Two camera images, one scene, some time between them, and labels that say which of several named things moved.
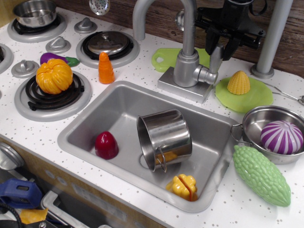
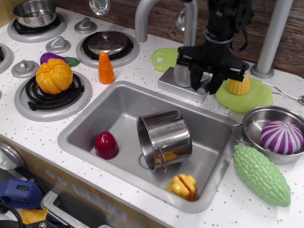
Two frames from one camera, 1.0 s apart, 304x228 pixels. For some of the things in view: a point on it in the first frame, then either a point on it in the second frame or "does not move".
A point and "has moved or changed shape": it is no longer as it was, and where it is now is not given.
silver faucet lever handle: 215,59 has moved or changed shape
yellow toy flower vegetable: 184,186 does not move
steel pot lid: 109,42 does not move
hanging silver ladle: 180,19 does not move
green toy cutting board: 163,59 does not move
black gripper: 232,20 → 208,65
